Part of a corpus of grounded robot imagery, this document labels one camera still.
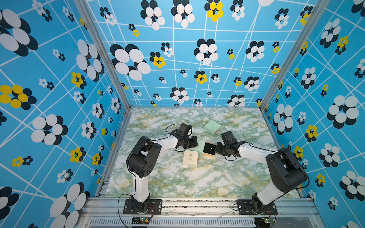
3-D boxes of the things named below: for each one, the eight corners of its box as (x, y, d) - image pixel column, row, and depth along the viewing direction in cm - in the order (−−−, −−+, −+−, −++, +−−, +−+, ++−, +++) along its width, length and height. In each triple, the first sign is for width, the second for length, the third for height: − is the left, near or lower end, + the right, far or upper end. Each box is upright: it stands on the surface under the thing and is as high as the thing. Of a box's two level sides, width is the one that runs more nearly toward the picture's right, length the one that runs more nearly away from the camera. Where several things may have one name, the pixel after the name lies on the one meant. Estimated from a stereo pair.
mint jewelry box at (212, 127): (203, 129, 108) (203, 126, 106) (210, 121, 113) (211, 119, 111) (213, 135, 105) (213, 133, 102) (220, 127, 109) (221, 125, 107)
